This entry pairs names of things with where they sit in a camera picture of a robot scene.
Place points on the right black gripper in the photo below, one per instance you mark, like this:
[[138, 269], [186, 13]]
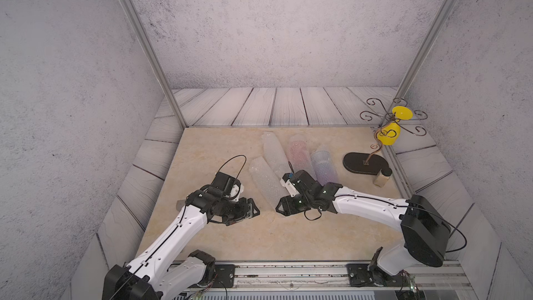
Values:
[[286, 205]]

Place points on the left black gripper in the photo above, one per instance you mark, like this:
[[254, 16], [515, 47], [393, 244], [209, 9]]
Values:
[[243, 213]]

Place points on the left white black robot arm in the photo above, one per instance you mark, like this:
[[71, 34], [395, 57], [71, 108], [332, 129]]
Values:
[[150, 275]]

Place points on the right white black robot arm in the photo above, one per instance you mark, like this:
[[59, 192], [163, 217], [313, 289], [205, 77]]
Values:
[[425, 232]]

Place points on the purple bubble wrapped vase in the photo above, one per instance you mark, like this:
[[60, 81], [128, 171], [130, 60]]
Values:
[[323, 165]]

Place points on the pink bubble wrapped vase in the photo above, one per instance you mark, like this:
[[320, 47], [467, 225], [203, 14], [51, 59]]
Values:
[[298, 155]]

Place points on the clear bubble wrapped vase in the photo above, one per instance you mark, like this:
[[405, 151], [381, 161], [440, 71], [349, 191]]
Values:
[[274, 154]]

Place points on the small bottle black cap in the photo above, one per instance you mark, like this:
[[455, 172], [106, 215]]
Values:
[[382, 177]]

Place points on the yellow plastic wine glass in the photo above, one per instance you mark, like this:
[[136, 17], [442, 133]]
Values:
[[390, 133]]

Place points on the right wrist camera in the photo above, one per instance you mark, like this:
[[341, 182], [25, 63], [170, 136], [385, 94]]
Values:
[[288, 185]]

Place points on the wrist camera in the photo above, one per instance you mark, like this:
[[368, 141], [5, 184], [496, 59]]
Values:
[[288, 185], [228, 185]]

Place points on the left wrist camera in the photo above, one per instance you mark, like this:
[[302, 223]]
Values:
[[228, 185]]

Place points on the metal scraper wooden handle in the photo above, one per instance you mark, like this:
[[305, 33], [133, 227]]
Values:
[[179, 205]]

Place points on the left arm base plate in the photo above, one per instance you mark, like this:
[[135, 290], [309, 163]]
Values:
[[224, 276]]

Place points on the black wire glass stand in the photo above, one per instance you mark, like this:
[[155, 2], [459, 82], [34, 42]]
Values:
[[371, 163]]

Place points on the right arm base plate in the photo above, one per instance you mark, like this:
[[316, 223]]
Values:
[[360, 276]]

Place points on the aluminium rail frame front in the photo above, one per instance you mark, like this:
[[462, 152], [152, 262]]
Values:
[[332, 276]]

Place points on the right aluminium corner post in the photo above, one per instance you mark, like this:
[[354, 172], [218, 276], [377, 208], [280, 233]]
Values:
[[443, 13]]

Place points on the aluminium corner post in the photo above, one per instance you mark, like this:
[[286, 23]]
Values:
[[142, 37], [443, 13]]

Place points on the left aluminium corner post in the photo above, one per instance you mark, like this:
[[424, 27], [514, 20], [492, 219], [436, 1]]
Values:
[[142, 37]]

